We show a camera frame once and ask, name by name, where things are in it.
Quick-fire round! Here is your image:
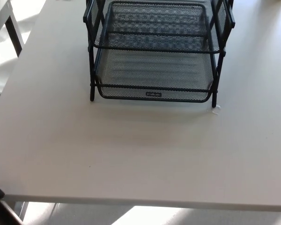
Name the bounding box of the black mesh sliding tray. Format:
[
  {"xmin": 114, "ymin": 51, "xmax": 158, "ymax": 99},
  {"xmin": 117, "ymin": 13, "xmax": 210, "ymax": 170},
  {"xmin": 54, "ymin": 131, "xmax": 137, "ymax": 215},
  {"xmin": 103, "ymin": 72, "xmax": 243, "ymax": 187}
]
[{"xmin": 87, "ymin": 1, "xmax": 221, "ymax": 55}]

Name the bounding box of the grey metal desk leg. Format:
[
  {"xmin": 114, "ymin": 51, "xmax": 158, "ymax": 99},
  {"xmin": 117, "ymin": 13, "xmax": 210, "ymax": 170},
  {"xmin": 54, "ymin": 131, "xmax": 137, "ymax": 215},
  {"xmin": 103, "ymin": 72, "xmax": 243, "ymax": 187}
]
[{"xmin": 13, "ymin": 201, "xmax": 30, "ymax": 223}]

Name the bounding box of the dark brown bar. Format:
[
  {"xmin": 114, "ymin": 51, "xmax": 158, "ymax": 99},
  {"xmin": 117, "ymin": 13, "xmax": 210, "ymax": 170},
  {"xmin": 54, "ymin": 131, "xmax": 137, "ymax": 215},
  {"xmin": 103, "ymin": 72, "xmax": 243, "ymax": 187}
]
[{"xmin": 0, "ymin": 199, "xmax": 24, "ymax": 225}]

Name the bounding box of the white side table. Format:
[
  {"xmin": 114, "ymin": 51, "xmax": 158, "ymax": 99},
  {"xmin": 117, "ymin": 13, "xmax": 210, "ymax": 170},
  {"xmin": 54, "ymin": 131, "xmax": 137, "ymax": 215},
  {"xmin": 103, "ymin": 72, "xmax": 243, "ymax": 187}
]
[{"xmin": 0, "ymin": 0, "xmax": 23, "ymax": 57}]

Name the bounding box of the black mesh tray with label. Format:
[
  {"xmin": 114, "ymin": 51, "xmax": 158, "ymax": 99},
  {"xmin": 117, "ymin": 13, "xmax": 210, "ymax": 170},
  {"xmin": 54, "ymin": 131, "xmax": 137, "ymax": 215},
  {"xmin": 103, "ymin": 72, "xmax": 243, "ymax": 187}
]
[{"xmin": 95, "ymin": 48, "xmax": 218, "ymax": 103}]

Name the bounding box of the small black mesh tray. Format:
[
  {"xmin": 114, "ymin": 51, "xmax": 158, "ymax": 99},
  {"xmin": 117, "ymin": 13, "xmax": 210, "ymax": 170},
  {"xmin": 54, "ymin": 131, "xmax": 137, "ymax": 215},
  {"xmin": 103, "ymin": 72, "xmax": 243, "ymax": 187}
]
[{"xmin": 104, "ymin": 0, "xmax": 212, "ymax": 37}]

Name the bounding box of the black metal tray rack frame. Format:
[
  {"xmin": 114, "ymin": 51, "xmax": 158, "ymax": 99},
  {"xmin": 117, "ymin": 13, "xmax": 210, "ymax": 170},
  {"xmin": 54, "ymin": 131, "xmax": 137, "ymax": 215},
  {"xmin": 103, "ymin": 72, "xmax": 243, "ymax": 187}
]
[{"xmin": 83, "ymin": 0, "xmax": 237, "ymax": 108}]

